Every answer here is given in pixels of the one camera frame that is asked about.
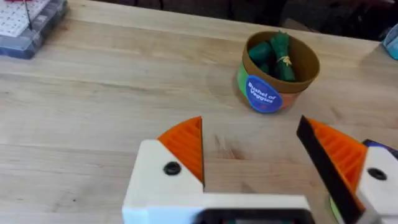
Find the white orange left gripper left finger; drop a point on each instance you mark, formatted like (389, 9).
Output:
(161, 174)

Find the white orange left gripper right finger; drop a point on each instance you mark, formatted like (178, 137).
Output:
(357, 168)

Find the green disc with holes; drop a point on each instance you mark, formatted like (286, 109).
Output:
(334, 209)

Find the brown tub of toy vegetables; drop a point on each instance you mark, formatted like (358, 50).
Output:
(276, 73)

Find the pale blue object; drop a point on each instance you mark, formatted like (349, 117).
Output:
(391, 42)

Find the clear plastic parts box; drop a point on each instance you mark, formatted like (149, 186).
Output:
(26, 25)

